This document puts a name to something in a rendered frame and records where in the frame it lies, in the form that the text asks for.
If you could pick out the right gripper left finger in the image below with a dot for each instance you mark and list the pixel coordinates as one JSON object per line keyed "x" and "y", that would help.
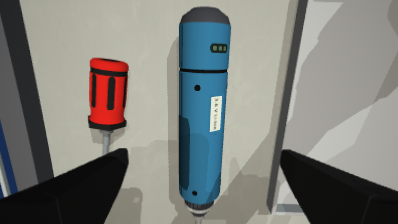
{"x": 83, "y": 195}

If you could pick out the grey shallow tray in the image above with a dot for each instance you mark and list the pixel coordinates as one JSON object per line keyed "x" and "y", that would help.
{"x": 345, "y": 113}

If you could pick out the blue cylinder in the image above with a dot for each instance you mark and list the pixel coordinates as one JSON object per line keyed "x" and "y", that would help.
{"x": 204, "y": 46}

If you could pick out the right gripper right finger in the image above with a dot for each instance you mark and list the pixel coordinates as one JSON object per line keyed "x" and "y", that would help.
{"x": 328, "y": 195}

